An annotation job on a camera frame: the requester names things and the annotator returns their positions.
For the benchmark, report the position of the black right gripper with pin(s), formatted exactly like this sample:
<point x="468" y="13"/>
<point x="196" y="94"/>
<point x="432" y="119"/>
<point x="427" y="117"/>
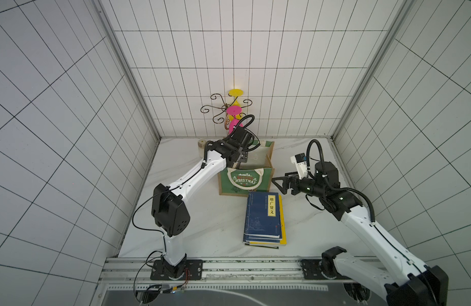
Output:
<point x="293" y="184"/>

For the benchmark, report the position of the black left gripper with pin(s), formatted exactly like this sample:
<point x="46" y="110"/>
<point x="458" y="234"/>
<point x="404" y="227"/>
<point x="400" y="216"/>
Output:
<point x="244" y="156"/>

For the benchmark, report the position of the burlap Christmas canvas bag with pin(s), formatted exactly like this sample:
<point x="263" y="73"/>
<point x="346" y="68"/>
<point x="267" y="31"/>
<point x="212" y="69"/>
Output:
<point x="253" y="175"/>

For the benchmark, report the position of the blue book with label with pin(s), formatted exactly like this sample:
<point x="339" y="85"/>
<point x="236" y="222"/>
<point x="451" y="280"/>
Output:
<point x="263" y="218"/>

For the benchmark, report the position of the yellow book purple illustration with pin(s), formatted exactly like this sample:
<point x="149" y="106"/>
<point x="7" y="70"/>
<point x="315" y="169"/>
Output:
<point x="283" y="240"/>

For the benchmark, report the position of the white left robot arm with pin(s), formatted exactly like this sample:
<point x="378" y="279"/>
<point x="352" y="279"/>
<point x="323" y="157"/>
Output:
<point x="169" y="203"/>

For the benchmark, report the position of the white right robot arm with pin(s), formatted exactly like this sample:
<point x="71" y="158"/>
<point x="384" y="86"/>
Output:
<point x="405" y="279"/>

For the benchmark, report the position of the white powder spice jar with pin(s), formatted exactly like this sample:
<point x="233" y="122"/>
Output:
<point x="201" y="144"/>

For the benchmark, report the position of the pink plastic goblet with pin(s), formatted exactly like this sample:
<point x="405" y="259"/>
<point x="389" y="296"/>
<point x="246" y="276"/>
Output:
<point x="233" y="116"/>

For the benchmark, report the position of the dark metal cup stand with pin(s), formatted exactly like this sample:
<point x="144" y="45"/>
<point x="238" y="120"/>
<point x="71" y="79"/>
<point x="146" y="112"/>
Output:
<point x="220" y="111"/>

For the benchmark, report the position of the yellow plastic goblet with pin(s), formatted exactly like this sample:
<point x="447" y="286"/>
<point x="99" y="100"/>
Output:
<point x="235" y="93"/>

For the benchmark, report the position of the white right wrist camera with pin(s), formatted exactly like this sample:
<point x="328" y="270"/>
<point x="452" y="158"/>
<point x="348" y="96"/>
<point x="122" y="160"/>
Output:
<point x="301" y="163"/>

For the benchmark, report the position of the metal base rail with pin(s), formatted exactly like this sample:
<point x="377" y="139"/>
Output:
<point x="219" y="274"/>

